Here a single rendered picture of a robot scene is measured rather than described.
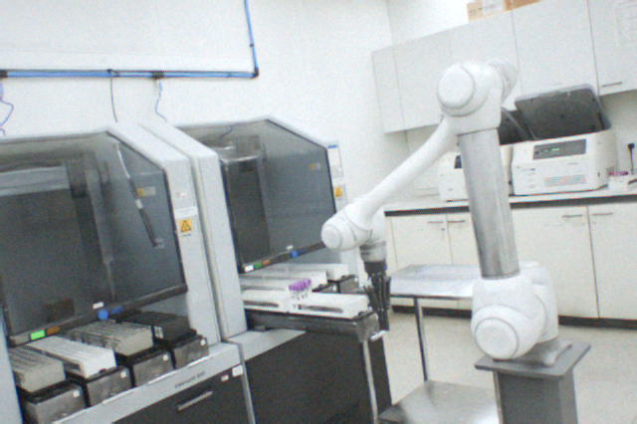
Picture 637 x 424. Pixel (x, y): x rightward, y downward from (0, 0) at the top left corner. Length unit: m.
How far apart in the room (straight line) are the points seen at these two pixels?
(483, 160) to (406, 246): 3.19
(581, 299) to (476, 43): 1.96
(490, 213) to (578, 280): 2.63
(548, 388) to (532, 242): 2.45
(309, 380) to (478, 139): 1.36
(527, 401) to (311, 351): 0.99
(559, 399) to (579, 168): 2.38
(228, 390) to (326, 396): 0.54
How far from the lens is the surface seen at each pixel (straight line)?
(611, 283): 4.03
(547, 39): 4.30
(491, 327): 1.46
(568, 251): 4.04
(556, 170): 3.99
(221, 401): 2.15
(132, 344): 2.00
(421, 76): 4.73
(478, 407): 2.48
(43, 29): 3.25
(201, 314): 2.16
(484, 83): 1.43
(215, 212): 2.19
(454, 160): 4.33
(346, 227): 1.65
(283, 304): 2.15
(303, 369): 2.41
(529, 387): 1.76
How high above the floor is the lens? 1.35
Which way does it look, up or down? 5 degrees down
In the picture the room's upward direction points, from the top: 9 degrees counter-clockwise
